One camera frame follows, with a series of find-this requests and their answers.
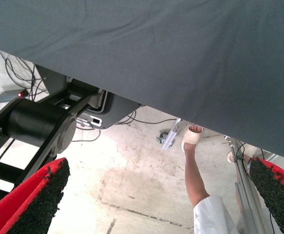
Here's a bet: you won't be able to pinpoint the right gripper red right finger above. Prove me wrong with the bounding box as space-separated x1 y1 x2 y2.
248 156 284 234

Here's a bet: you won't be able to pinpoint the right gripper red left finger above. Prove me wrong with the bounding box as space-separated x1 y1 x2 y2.
0 157 71 234

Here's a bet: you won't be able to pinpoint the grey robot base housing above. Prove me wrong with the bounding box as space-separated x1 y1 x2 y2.
34 63 142 130

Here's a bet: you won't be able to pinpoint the aluminium stand pole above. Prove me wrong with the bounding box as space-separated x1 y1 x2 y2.
223 135 272 234

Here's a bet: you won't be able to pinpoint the white trousers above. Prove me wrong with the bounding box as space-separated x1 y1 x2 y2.
193 195 245 234

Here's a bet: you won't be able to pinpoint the bare person leg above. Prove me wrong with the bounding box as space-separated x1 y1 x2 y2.
182 124 211 208

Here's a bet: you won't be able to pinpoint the black robot torso linkage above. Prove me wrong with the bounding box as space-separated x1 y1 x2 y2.
0 80 103 213

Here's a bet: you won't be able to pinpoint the grey power adapter box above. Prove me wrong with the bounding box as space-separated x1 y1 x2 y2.
0 89 28 103

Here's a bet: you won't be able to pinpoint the grey caster wheel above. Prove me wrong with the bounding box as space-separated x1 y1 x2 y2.
156 133 168 147

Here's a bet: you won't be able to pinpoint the dark grey table cloth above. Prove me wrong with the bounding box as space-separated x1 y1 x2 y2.
0 0 284 163

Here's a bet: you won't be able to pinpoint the black floor cable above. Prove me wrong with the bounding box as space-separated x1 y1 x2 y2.
115 109 179 126
71 128 101 142
0 47 50 103

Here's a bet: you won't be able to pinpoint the aluminium table leg bracket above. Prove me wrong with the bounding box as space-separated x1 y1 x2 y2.
161 118 182 150

